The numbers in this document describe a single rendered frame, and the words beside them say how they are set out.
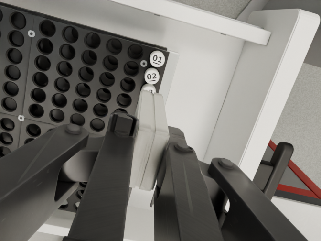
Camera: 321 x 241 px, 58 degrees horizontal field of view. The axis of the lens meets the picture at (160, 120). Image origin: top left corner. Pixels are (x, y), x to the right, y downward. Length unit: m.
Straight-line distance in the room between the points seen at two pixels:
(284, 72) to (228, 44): 0.10
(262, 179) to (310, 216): 0.28
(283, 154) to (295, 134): 1.11
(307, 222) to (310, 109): 0.87
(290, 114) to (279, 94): 1.11
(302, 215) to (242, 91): 0.31
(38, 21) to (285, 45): 0.19
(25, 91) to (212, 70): 0.19
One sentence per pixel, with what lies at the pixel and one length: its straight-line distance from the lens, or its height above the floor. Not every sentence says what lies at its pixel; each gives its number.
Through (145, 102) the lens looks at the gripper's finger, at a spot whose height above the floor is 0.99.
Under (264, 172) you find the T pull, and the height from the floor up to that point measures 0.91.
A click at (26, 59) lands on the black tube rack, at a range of 0.27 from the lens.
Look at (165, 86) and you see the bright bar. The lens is 0.31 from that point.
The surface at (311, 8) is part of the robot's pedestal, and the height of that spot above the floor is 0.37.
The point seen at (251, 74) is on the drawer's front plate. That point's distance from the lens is 0.28.
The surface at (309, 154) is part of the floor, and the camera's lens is 1.47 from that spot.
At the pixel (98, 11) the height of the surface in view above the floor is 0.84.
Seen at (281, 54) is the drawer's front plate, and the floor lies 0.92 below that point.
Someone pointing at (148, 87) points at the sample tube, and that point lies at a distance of 0.24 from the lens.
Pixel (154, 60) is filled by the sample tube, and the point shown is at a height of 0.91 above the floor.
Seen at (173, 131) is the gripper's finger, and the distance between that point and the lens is 0.15.
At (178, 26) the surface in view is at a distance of 0.31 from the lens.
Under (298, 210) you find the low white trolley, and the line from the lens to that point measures 0.54.
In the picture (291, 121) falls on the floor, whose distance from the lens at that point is 1.37.
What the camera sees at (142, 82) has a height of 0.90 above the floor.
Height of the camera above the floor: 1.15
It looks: 70 degrees down
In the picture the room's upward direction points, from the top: 173 degrees clockwise
